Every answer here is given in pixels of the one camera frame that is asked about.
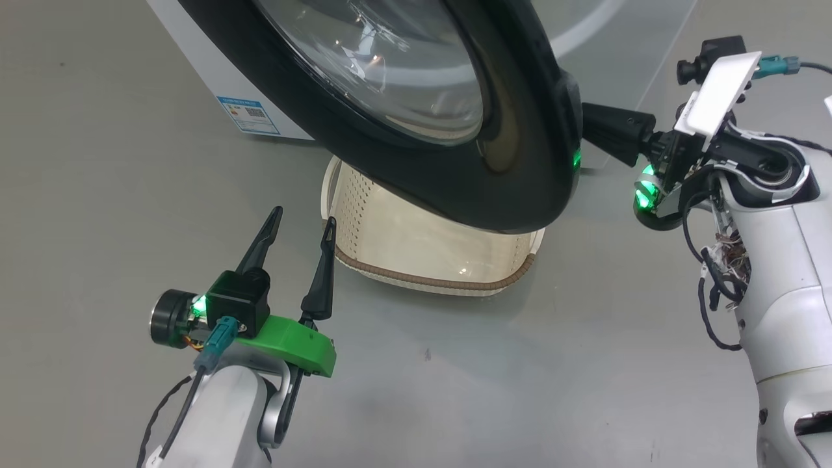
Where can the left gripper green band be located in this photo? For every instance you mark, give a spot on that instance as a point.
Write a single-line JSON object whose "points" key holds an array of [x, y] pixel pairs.
{"points": [[292, 341]]}

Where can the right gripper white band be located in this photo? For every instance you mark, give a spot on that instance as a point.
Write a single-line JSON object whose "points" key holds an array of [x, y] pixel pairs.
{"points": [[715, 97]]}

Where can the black round glass washer door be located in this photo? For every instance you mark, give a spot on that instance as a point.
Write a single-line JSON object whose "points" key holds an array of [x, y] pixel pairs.
{"points": [[520, 169]]}

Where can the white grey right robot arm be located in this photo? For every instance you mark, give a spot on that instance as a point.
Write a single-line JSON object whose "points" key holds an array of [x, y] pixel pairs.
{"points": [[786, 273]]}

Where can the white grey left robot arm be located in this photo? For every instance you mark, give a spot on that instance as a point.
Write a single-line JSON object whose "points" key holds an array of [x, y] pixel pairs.
{"points": [[221, 416]]}

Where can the white front-load washing machine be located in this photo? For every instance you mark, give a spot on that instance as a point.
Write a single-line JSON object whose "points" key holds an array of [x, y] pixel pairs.
{"points": [[604, 58]]}

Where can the cream perforated laundry basket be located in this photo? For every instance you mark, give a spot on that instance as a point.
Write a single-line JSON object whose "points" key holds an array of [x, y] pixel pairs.
{"points": [[416, 253]]}

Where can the blue energy label sticker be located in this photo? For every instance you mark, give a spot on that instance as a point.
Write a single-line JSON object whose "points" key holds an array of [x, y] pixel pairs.
{"points": [[248, 116]]}

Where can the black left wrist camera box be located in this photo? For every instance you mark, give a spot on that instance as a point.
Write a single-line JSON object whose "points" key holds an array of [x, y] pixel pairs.
{"points": [[237, 299]]}

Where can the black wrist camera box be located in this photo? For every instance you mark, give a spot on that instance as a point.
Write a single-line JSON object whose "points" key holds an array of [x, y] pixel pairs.
{"points": [[237, 299], [705, 60]]}

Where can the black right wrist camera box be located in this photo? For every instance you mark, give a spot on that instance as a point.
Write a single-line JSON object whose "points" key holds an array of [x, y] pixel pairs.
{"points": [[705, 60]]}

